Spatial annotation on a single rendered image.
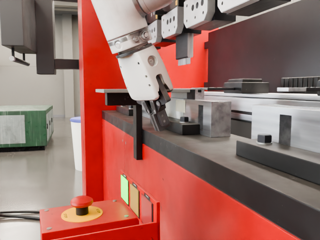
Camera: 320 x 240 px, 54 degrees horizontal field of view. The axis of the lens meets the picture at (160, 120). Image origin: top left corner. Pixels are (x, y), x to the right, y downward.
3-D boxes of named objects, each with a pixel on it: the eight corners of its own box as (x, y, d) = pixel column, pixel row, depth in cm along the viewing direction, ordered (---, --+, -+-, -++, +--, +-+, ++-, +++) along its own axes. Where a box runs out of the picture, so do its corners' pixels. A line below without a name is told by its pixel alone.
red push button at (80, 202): (69, 215, 57) (68, 195, 57) (91, 211, 59) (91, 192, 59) (72, 223, 54) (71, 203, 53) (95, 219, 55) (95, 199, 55)
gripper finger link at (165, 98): (175, 90, 59) (167, 107, 63) (148, 63, 61) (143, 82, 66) (170, 92, 58) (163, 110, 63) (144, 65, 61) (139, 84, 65)
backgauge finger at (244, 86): (186, 93, 112) (186, 79, 112) (248, 93, 121) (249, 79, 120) (201, 94, 101) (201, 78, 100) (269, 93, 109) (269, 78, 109)
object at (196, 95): (171, 97, 113) (171, 89, 112) (178, 97, 114) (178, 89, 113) (195, 99, 94) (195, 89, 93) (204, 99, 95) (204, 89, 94)
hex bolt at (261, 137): (253, 142, 58) (253, 133, 57) (265, 141, 59) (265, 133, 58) (262, 145, 55) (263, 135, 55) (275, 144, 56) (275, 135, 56)
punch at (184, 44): (175, 65, 109) (175, 37, 108) (181, 65, 109) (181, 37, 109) (187, 63, 99) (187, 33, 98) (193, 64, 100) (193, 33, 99)
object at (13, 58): (25, 65, 228) (25, 55, 227) (30, 66, 228) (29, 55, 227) (8, 61, 184) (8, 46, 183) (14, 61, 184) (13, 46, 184)
